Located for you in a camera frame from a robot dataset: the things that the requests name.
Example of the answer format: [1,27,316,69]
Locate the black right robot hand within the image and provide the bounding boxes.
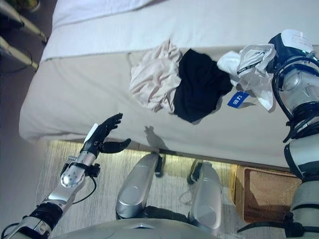
[268,29,319,75]

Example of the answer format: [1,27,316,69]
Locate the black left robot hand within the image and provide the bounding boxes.
[80,113,132,156]

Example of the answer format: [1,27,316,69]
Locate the white garment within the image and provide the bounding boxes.
[216,43,278,112]

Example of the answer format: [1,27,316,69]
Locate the blue hang tag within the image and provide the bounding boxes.
[227,91,250,110]

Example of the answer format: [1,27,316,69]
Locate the cream beige garment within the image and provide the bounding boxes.
[129,39,184,113]

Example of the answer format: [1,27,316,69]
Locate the black garment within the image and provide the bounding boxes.
[172,48,234,123]

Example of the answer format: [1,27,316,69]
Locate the large bed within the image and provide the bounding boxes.
[18,0,319,172]

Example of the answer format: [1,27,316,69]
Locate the beige bed runner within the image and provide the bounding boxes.
[18,46,319,172]

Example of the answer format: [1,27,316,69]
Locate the brown wicker basket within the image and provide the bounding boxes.
[234,164,304,224]

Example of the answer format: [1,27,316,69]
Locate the grey striped rug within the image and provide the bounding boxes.
[34,139,250,239]

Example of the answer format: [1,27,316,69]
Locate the silver left robot leg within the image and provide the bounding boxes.
[115,152,165,221]

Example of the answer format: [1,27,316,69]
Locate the grey robot torso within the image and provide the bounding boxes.
[56,219,220,239]

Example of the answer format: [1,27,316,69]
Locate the pale metal stand leg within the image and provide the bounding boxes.
[0,0,48,43]
[0,36,40,70]

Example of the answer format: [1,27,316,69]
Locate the white duvet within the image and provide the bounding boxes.
[53,0,160,28]

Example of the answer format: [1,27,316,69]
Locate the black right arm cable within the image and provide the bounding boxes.
[271,56,319,142]

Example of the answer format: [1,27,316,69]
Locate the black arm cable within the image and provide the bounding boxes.
[71,166,98,205]
[271,56,319,142]

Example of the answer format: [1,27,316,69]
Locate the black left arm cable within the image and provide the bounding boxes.
[71,166,98,205]

